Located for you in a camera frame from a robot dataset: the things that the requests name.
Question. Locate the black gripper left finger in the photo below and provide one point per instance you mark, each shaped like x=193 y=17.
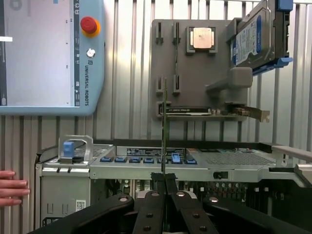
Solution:
x=151 y=212

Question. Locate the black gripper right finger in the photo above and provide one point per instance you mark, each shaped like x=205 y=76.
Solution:
x=192 y=214

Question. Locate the person's hand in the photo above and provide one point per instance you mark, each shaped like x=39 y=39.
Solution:
x=12 y=187

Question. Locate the open PC case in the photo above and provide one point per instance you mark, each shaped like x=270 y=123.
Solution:
x=170 y=180

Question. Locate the black graphics card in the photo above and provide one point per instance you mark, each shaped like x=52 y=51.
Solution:
x=190 y=110

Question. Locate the grey parts rack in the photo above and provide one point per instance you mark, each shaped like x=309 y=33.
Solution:
x=195 y=73

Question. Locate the CPU chip with metal lid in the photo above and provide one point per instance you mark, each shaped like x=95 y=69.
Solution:
x=202 y=37

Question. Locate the hard disk with blue label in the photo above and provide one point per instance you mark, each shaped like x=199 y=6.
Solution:
x=251 y=36

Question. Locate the Universal Robots teach pendant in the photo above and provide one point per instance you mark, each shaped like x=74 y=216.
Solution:
x=46 y=56

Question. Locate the blue disk caddy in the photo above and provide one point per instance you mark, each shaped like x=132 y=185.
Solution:
x=282 y=36

